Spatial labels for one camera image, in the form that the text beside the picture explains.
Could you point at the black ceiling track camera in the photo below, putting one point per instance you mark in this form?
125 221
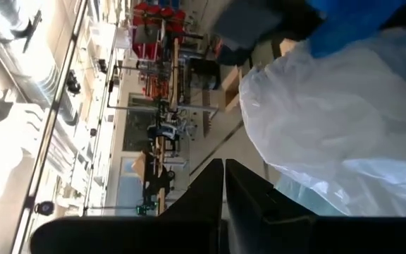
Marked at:
72 83

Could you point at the black metal station frame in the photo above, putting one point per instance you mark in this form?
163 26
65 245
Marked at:
110 85

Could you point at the white printed plastic bag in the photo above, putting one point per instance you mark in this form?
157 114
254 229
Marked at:
330 113

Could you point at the translucent bluish bin liner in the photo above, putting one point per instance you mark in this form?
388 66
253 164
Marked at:
305 201

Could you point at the red tool cabinet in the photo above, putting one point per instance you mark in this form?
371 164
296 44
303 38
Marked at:
175 17

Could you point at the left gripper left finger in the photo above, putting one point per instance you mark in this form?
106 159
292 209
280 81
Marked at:
189 233

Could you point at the long ceiling light bar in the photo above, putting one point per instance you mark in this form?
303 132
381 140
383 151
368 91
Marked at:
53 106

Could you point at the dark ceiling fixture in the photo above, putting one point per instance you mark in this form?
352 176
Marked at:
30 30

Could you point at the silver ventilation duct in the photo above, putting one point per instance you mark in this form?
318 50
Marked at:
37 60

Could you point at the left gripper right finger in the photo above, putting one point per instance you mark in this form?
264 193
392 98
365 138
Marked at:
277 233

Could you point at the wooden workbench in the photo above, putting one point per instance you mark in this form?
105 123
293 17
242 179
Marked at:
174 77

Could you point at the blue plastic object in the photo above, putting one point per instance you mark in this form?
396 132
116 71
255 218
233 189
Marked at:
347 24

